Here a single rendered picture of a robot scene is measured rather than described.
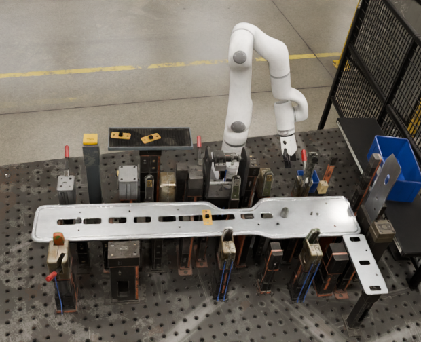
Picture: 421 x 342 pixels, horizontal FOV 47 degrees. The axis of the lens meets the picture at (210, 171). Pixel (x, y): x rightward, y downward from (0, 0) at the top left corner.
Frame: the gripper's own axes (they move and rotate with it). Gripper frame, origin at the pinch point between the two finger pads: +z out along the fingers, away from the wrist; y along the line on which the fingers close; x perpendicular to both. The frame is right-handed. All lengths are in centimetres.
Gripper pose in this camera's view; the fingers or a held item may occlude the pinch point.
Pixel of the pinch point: (290, 162)
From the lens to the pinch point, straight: 247.9
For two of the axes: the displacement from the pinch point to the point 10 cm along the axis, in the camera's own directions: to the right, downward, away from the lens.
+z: 1.9, 9.2, 3.5
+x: -8.8, 0.0, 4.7
